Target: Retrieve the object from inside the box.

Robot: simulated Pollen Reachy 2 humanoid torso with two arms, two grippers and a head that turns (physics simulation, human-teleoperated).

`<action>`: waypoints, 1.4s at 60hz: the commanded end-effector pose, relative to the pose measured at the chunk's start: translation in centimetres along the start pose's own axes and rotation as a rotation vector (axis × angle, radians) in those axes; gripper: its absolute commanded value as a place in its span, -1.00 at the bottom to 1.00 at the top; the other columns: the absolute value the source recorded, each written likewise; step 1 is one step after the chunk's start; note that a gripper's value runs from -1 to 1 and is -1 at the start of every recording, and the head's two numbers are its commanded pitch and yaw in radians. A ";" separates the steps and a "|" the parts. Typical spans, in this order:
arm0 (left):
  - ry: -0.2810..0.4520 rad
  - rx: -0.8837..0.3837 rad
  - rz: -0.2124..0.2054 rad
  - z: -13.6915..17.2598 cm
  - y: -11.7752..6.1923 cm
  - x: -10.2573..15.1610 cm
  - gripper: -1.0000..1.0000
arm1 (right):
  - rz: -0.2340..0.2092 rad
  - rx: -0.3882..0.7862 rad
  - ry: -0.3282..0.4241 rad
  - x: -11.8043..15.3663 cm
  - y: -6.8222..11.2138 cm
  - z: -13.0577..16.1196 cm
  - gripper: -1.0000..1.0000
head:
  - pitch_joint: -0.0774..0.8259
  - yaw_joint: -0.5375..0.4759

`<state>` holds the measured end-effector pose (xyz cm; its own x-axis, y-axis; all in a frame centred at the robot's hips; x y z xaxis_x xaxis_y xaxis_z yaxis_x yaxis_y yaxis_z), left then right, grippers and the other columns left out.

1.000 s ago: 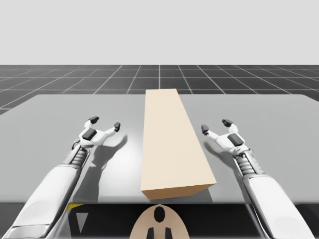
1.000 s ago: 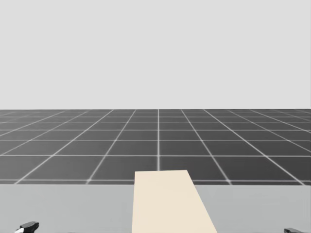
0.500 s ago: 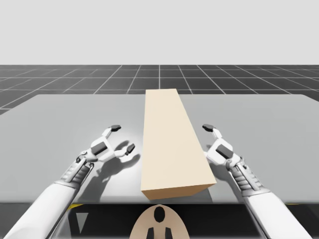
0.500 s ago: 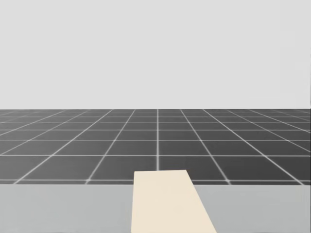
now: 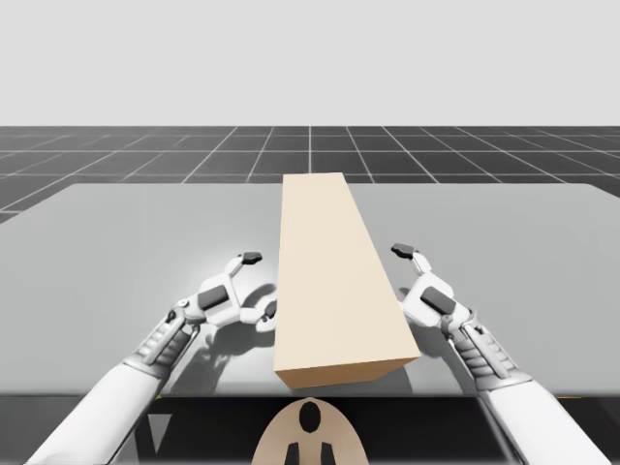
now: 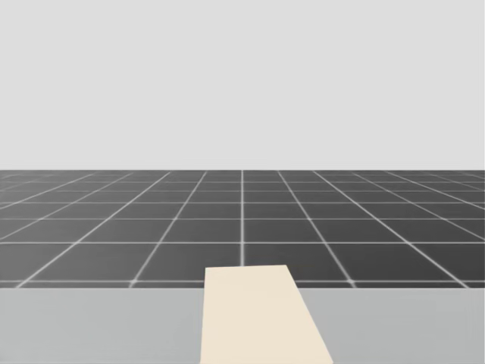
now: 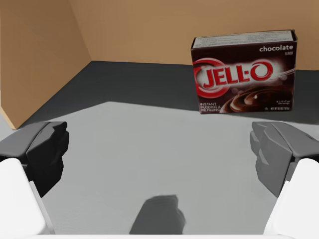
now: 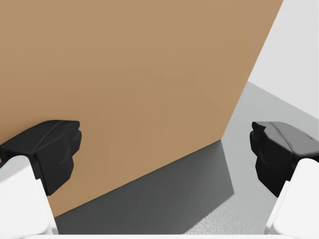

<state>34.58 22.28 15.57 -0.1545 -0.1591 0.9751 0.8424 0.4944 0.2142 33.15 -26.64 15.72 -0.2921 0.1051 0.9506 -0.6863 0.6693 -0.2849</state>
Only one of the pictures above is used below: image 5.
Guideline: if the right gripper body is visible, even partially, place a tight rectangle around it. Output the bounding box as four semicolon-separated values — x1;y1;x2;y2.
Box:
401;270;473;331

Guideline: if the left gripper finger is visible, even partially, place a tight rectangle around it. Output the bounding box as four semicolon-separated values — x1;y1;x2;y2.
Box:
223;251;264;281
239;300;279;325

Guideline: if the tan robot part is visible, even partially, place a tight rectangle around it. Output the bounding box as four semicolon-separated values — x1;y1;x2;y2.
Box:
251;395;367;465

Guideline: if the tall board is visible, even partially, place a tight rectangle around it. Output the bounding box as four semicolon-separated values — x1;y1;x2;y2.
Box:
272;172;421;391

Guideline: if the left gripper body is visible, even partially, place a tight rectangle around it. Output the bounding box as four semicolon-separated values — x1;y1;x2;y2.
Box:
196;270;244;327

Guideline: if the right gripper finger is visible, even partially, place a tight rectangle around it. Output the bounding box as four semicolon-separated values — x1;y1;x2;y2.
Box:
390;242;434;276

